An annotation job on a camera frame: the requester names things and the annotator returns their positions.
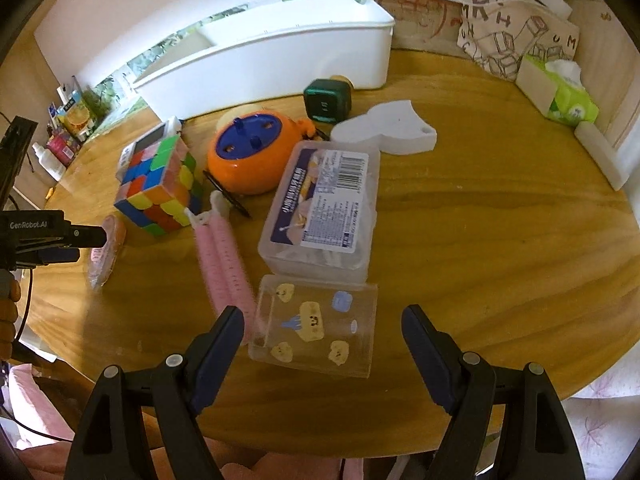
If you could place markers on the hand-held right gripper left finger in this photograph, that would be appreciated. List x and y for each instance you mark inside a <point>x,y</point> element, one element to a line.
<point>220,355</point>

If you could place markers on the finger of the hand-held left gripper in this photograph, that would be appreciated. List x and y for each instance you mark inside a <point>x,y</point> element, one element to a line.
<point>87,236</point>

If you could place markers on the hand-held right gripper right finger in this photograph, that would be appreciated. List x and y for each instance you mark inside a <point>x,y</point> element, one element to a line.
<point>425,355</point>

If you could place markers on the pink round pad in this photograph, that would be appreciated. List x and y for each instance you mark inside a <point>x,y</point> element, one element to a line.
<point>102,255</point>

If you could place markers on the colourful puzzle cube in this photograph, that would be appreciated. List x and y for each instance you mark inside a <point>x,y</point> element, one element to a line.
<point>155,185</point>

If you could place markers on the clear box with cartoon stickers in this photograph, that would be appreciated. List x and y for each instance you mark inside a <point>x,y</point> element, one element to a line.
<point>312,327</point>

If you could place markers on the white handheld screen device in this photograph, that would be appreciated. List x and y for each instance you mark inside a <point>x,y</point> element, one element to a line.
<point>147,142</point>

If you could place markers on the printed white packet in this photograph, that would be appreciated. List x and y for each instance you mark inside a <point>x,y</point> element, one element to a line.
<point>320,210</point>

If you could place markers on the orange round timer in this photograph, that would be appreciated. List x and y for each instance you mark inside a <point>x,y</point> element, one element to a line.
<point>250,155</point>

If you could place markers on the white plastic storage box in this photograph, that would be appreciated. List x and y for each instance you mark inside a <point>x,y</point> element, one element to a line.
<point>280,55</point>

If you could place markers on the dark green cube charger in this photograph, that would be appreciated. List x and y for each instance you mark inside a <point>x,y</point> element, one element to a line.
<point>327,102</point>

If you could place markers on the person's left hand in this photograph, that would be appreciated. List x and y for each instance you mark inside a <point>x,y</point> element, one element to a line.
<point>7,310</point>

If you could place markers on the white small bottle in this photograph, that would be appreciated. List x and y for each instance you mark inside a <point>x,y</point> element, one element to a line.
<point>47,160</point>

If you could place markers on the white hair clip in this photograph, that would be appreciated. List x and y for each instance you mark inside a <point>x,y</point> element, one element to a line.
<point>212,210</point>

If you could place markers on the black pen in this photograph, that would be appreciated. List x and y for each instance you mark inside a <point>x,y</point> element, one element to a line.
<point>227,195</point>

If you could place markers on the pink cloth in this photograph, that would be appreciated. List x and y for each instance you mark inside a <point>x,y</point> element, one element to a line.
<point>35,410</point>

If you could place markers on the white cat-shaped block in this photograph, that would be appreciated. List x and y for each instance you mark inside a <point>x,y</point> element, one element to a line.
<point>390,130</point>

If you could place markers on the white rectangular block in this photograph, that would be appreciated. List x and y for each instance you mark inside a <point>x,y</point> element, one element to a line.
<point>602,152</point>

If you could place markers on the green tissue pack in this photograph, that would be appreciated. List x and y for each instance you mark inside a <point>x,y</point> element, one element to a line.
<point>565,95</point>

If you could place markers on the printed canvas bag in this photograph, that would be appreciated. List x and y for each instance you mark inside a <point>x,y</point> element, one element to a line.
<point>510,30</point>

